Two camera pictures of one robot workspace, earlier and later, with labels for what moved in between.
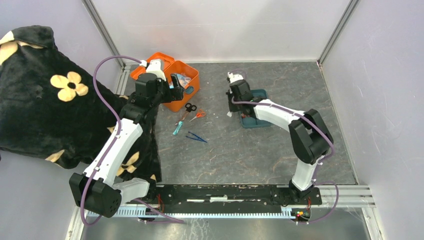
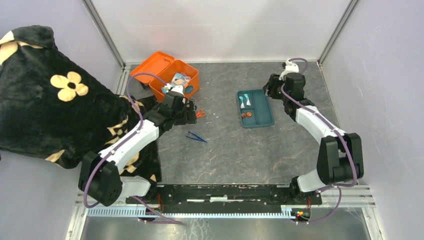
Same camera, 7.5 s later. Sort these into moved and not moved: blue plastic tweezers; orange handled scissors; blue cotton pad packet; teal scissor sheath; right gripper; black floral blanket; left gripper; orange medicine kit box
Moved: right gripper; teal scissor sheath; left gripper
Not moved: orange medicine kit box; blue plastic tweezers; orange handled scissors; black floral blanket; blue cotton pad packet
